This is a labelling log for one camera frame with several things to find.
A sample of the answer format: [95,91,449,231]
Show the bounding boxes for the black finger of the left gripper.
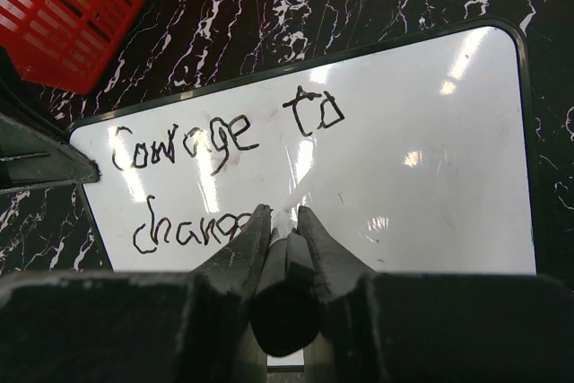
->
[1,114,99,195]

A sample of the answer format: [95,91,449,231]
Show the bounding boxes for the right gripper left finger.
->
[192,204,271,307]

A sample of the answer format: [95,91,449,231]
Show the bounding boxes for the white rectangular whiteboard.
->
[71,22,536,275]

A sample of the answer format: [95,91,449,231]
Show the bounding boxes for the red plastic shopping basket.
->
[1,0,146,94]

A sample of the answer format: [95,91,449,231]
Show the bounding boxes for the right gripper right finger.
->
[297,205,376,302]

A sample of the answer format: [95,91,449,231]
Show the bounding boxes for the white marker pen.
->
[249,210,319,357]

